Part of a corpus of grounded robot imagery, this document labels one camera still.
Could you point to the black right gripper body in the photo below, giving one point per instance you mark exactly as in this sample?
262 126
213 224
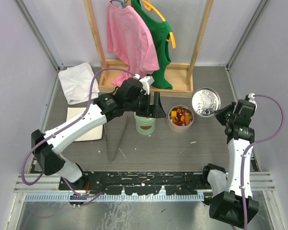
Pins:
231 119

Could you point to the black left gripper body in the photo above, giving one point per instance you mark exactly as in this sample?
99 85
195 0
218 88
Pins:
141 105

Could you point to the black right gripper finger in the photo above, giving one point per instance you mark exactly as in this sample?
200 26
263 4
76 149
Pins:
223 113
224 119

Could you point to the mint green tin canister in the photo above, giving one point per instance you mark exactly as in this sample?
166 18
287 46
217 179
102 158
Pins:
144 125

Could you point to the round silver tin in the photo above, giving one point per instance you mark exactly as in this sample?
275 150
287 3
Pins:
171 120

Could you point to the silver embossed tin lid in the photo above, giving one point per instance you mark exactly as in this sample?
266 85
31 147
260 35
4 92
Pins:
205 102

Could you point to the white cloth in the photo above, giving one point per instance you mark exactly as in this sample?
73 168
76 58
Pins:
75 82

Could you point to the metal serving tongs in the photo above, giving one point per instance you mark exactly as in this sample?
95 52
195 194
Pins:
114 138

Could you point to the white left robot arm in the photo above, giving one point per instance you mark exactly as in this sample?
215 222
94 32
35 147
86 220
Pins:
48 146

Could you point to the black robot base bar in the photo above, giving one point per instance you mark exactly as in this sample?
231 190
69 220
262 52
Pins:
143 183

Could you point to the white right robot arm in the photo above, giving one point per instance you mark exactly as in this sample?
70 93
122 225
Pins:
232 201

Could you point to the braised pork belly cube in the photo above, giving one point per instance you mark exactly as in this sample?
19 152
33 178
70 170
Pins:
180 111

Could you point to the orange fried shrimp piece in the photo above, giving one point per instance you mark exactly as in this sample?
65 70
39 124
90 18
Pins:
187 119

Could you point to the wooden clothes rack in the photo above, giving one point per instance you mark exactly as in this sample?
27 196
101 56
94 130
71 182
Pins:
180 75

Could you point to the pink t-shirt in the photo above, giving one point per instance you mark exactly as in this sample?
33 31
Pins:
129 38

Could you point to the green t-shirt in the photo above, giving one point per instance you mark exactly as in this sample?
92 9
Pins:
160 32

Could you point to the grey clothes hanger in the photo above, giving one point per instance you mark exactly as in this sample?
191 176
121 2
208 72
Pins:
123 3

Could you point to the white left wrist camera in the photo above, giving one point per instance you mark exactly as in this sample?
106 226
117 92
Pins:
146 81

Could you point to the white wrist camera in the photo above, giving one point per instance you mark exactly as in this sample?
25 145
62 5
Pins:
146 81
251 98

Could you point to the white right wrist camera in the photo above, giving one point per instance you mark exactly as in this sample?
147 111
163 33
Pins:
251 98

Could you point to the aluminium corner frame post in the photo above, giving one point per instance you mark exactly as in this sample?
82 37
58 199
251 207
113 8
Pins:
255 17

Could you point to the white slotted cable duct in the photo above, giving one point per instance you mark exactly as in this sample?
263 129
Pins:
64 197

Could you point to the left aluminium frame post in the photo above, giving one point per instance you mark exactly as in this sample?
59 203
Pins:
36 32

